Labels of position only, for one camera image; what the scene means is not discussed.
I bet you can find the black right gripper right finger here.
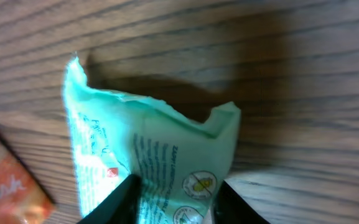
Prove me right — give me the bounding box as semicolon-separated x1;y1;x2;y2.
212;181;269;224

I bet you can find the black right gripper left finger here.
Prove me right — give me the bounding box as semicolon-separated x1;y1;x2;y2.
77;174;141;224

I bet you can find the teal tissue packet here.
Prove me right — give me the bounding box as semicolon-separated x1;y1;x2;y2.
62;57;241;223

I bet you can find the small orange box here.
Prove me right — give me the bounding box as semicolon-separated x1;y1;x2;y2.
0;141;55;224

